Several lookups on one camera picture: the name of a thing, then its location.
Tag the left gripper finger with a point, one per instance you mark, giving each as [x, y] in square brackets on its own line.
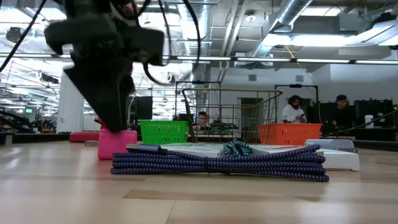
[105, 93]
[130, 85]

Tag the pink box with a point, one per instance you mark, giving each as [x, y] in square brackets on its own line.
[116, 144]

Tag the clear plastic case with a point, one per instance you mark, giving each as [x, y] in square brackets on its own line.
[329, 145]

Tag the white box with adapter picture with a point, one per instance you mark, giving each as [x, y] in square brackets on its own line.
[339, 160]

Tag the white square pillar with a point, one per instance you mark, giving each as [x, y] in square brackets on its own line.
[70, 118]

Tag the red desk lamp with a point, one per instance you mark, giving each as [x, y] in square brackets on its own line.
[82, 137]

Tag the green plastic basket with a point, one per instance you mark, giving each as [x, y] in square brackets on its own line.
[163, 132]

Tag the green exit sign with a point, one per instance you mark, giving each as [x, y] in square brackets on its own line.
[29, 110]

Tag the black ceiling-mounted device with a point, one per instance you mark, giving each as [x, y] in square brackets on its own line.
[14, 35]

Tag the person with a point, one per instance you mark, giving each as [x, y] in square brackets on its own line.
[292, 115]
[342, 113]
[202, 119]

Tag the orange plastic basket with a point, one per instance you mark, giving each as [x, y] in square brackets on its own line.
[289, 133]

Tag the white canister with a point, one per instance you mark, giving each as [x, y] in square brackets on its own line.
[369, 121]

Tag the black monitor row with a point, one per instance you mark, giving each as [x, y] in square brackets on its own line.
[373, 113]

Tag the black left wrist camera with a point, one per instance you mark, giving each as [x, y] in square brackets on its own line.
[149, 46]

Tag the black metal rig frame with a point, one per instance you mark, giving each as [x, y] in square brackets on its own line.
[199, 82]
[295, 85]

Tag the black aluminium table frame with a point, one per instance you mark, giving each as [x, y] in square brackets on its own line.
[40, 138]

